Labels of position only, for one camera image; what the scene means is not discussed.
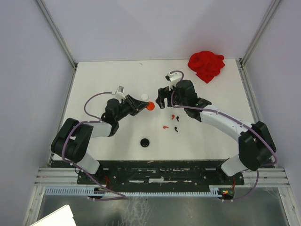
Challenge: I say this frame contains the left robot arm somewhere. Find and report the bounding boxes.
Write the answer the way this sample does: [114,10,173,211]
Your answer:
[50,95,150,184]

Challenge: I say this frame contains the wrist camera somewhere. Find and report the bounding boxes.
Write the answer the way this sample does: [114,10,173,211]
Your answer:
[115,86,125,99]
[165,70,184,90]

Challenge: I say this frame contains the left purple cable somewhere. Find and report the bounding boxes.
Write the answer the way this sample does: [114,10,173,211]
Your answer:
[62,91,127,202]

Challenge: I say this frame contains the left aluminium frame post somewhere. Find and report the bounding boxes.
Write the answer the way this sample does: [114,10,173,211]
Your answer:
[34,0,77,68]

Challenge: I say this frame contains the right aluminium frame post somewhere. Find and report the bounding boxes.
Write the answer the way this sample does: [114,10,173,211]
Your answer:
[239,0,283,67]

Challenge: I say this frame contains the aluminium frame post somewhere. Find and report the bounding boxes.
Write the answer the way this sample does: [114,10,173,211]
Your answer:
[239,0,283,67]
[34,0,77,68]

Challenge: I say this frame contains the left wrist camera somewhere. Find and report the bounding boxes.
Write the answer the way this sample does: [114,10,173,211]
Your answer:
[115,86,125,99]

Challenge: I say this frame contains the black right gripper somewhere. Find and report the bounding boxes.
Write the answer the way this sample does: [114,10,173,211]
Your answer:
[155,85,187,109]

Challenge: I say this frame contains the white slotted cable duct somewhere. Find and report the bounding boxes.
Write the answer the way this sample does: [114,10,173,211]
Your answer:
[44,183,230,197]

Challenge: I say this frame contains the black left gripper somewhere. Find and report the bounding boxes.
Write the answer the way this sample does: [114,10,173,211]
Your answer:
[115,94,149,122]

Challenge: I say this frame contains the orange round earbud case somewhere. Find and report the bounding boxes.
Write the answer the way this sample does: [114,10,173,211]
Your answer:
[146,101,155,111]

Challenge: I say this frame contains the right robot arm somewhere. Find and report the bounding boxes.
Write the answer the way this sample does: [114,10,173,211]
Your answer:
[156,80,277,184]

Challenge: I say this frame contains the white round earbud case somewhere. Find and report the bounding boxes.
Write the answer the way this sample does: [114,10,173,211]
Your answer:
[140,94,149,101]

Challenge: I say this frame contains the white paper sheet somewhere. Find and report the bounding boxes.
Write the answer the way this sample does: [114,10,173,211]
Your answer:
[32,205,76,226]

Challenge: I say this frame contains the aluminium front rail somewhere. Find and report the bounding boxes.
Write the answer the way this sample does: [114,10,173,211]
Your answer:
[34,168,290,188]

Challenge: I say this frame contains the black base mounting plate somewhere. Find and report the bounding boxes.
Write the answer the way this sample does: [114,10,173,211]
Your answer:
[77,167,245,186]

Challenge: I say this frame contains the red crumpled cloth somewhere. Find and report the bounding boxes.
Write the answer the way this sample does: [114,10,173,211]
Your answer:
[188,51,225,83]

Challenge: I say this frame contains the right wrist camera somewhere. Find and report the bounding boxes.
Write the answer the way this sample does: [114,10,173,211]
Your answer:
[165,70,184,90]

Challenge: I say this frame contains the black round earbud case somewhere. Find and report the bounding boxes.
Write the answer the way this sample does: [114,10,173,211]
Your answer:
[140,138,150,148]

